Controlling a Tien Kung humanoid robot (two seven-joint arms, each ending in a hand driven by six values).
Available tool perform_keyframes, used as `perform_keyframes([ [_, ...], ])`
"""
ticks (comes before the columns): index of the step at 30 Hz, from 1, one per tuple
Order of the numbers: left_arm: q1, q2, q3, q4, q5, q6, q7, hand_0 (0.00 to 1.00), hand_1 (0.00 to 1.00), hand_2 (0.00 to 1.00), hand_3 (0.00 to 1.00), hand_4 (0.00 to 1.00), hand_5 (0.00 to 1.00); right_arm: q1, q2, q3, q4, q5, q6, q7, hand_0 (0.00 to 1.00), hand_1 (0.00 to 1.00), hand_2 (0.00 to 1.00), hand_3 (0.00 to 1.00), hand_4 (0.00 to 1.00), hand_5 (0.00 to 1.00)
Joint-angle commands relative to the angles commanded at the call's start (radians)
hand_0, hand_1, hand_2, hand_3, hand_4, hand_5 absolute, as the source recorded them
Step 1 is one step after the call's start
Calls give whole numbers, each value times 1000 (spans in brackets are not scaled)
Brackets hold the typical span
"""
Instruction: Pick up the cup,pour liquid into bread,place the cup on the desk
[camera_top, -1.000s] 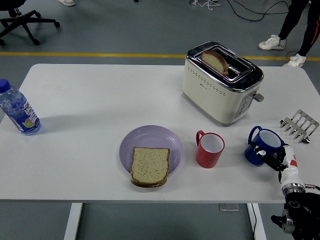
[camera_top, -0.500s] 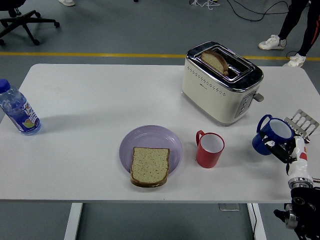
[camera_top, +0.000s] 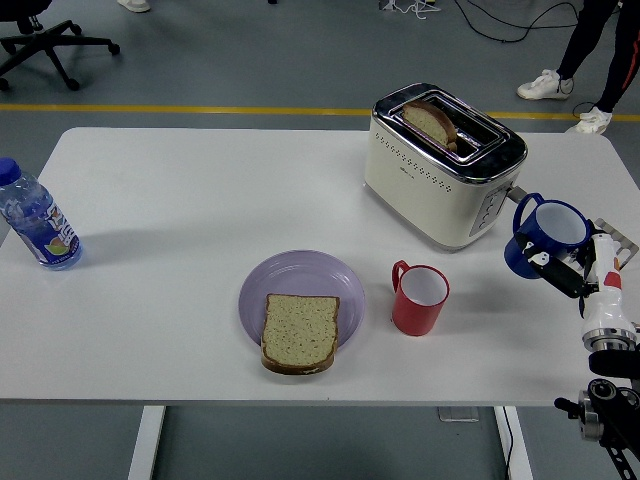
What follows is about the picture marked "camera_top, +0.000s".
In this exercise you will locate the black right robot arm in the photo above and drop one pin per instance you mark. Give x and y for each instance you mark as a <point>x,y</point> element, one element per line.
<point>612,400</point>

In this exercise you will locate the white table leg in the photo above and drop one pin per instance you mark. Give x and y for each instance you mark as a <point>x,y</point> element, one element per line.
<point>522,450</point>
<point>146,445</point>

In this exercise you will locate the blue enamel cup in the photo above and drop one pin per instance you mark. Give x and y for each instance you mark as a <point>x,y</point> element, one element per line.
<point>550,240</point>

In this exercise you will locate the red enamel cup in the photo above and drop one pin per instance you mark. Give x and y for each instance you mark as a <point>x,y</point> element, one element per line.
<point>415,317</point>

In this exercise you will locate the upright bread slice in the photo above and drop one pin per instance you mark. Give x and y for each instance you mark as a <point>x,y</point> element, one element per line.
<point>427,122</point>

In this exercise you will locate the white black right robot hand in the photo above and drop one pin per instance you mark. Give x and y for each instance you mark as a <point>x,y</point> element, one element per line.
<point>605,305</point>

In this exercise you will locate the blue-capped water bottle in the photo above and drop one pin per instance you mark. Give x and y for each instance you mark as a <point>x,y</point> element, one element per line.
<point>40,220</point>

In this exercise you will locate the purple plate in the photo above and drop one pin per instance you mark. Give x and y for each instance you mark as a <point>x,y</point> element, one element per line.
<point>300,272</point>

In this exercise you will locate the metal toast rack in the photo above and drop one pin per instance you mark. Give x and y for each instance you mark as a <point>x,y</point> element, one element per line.
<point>628,248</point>

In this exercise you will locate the person's white shoe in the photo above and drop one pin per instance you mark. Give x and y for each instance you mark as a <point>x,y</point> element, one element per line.
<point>134,5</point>

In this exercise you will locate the clear bracket under table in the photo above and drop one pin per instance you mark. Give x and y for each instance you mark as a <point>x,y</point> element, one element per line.
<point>457,415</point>

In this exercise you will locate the cream chrome toaster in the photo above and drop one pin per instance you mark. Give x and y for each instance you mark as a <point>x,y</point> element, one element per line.
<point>415,200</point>

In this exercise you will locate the flat bread slice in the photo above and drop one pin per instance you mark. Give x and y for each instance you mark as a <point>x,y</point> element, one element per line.
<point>300,332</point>

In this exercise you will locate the person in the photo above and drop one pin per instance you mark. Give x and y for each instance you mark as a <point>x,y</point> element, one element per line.
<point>585,35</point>

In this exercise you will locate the black office chair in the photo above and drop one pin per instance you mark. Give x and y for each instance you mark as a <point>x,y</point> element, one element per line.
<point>47,42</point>

